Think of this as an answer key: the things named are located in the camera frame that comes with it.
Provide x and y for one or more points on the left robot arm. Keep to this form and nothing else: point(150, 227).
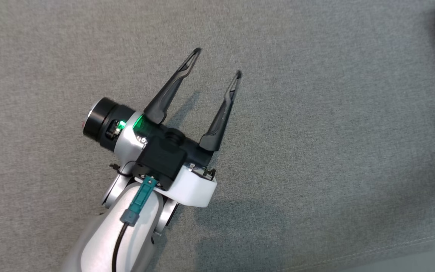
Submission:
point(100, 241)

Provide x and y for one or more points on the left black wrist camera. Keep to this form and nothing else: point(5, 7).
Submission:
point(161, 158)

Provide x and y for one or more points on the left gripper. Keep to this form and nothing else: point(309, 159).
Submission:
point(195, 185)

